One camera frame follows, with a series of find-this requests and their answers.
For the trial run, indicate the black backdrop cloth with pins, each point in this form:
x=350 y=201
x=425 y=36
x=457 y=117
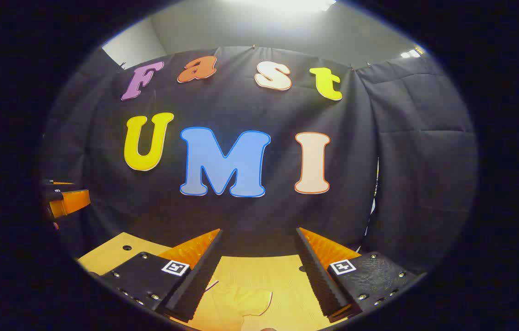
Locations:
x=250 y=108

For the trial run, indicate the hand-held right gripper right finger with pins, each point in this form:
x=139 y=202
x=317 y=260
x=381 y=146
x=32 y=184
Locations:
x=319 y=280

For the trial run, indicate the ceiling light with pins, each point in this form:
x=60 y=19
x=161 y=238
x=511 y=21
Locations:
x=411 y=53

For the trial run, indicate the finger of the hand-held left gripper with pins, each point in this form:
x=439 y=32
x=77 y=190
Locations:
x=59 y=183
x=73 y=202

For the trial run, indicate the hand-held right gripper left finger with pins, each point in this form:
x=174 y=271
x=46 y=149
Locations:
x=195 y=285

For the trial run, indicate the orange T-shirt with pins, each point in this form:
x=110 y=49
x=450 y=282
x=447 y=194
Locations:
x=241 y=303

